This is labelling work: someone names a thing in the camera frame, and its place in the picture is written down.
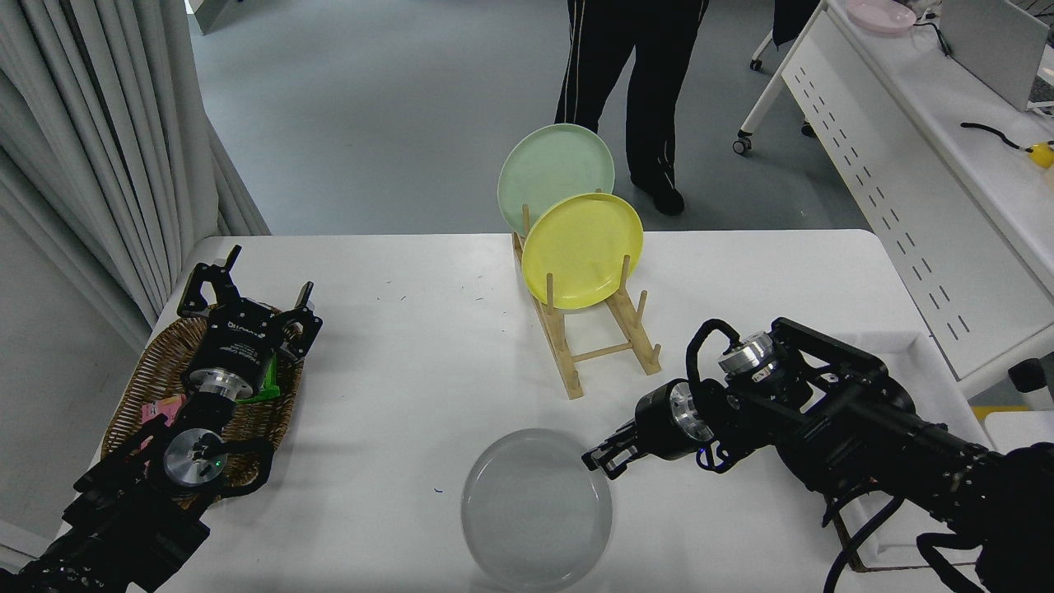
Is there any white desk with slotted panel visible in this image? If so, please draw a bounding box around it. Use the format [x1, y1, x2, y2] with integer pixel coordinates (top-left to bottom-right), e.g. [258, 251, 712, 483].
[733, 0, 1054, 400]

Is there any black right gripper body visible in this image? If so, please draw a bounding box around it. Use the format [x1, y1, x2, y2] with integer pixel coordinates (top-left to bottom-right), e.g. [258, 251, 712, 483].
[632, 381, 689, 460]

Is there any grey cabinet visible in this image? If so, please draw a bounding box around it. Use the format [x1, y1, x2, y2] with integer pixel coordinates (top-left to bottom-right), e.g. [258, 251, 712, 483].
[188, 0, 248, 35]

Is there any brown wicker basket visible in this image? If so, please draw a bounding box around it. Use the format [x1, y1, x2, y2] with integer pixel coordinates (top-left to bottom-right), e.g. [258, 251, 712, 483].
[100, 305, 305, 507]

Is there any person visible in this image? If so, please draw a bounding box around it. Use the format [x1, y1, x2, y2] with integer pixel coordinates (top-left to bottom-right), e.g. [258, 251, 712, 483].
[553, 0, 711, 217]

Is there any white side table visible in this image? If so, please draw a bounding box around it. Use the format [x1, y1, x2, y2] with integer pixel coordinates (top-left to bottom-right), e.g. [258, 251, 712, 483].
[984, 410, 1054, 452]

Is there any pink snack packet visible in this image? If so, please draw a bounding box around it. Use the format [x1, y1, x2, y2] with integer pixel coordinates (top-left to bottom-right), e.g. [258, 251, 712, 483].
[140, 394, 186, 450]

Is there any black cylinder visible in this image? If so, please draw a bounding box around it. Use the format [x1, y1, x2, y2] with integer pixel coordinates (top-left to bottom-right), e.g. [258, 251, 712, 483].
[1009, 358, 1054, 411]

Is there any grey laptop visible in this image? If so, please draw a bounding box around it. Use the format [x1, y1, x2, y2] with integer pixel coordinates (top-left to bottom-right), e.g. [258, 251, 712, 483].
[939, 0, 1051, 112]

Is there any grey plate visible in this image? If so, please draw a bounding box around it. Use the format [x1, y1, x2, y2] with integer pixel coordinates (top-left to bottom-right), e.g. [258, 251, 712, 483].
[460, 428, 614, 592]

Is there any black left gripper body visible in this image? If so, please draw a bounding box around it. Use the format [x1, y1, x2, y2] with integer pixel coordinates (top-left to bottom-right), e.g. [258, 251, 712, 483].
[188, 301, 289, 393]

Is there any pale green plate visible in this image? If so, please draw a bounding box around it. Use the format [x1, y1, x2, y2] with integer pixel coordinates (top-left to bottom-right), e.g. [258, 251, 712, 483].
[497, 123, 616, 237]

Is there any green snack packet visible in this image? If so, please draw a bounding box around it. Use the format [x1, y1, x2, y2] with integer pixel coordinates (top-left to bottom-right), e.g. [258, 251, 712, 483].
[245, 350, 282, 404]

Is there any black cable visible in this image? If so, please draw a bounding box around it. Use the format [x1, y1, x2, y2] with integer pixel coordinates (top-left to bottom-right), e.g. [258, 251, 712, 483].
[960, 122, 1034, 154]

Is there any grey curtain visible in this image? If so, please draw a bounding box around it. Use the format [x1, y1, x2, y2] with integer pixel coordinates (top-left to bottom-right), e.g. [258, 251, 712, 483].
[0, 0, 273, 351]

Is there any black chair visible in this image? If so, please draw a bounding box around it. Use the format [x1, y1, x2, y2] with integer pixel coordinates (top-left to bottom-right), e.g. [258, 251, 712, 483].
[771, 0, 823, 49]

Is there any pink plate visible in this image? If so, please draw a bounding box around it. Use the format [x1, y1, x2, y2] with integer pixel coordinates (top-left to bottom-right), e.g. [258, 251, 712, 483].
[846, 0, 917, 34]

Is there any yellow plate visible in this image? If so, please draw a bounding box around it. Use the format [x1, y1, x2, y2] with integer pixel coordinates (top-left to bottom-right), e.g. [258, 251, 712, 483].
[521, 192, 645, 311]

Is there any white tray with brown edge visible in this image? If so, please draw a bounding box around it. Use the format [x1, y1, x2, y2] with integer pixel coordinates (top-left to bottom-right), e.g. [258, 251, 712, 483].
[790, 331, 1001, 573]

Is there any wooden plate rack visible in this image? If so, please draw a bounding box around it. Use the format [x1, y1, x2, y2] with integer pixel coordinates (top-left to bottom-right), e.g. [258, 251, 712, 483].
[511, 202, 664, 400]

